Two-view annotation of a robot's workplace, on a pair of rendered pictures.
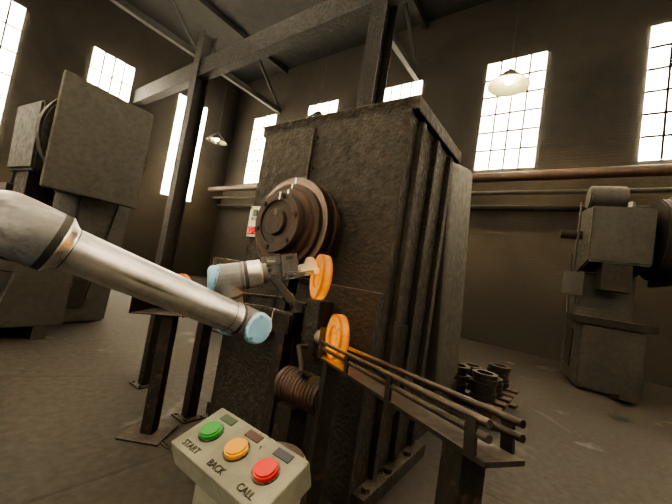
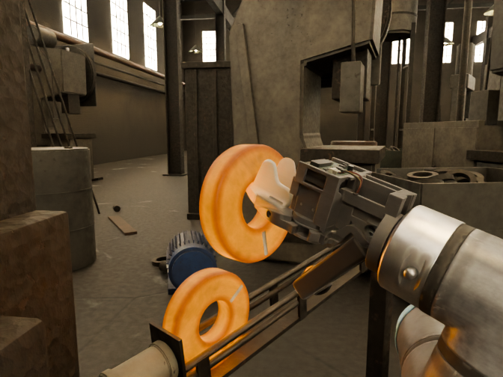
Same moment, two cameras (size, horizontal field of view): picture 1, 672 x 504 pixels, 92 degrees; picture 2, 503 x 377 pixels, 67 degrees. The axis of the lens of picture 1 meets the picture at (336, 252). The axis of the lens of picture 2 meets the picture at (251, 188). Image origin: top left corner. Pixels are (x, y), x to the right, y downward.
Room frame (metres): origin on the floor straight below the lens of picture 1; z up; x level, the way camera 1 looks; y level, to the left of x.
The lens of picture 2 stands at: (1.37, 0.48, 1.00)
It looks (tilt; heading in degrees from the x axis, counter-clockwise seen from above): 8 degrees down; 242
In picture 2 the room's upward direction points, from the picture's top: straight up
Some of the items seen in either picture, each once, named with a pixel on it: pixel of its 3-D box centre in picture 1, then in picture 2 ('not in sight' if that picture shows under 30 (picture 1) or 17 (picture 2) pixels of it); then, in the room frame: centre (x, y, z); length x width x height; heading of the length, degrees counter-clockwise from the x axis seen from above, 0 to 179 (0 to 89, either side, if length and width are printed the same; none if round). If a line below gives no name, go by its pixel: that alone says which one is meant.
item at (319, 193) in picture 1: (292, 226); not in sight; (1.57, 0.23, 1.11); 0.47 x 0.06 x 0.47; 54
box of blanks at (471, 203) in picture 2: not in sight; (456, 228); (-0.91, -0.98, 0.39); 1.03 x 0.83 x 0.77; 159
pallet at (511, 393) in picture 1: (439, 367); not in sight; (3.04, -1.10, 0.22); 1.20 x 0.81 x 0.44; 52
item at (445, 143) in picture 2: not in sight; (452, 175); (-2.34, -1.98, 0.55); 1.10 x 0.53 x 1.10; 74
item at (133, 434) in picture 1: (158, 358); not in sight; (1.68, 0.80, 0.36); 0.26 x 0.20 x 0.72; 89
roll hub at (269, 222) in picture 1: (278, 222); not in sight; (1.50, 0.28, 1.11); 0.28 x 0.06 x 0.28; 54
